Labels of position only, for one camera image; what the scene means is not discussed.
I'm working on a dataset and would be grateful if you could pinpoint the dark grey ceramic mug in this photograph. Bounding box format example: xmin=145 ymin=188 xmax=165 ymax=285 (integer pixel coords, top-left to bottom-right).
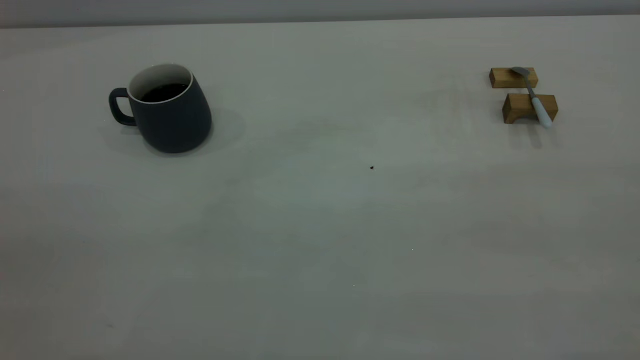
xmin=109 ymin=63 xmax=213 ymax=154

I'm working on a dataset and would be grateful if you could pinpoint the flat rectangular wooden block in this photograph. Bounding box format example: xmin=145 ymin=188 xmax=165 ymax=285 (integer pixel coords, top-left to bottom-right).
xmin=489 ymin=67 xmax=539 ymax=89

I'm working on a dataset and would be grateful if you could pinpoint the metal spoon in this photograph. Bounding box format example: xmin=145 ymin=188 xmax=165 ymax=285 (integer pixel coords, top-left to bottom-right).
xmin=510 ymin=66 xmax=554 ymax=129

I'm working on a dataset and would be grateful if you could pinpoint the arched wooden block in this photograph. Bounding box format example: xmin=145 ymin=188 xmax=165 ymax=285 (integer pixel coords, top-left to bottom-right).
xmin=502 ymin=93 xmax=559 ymax=125

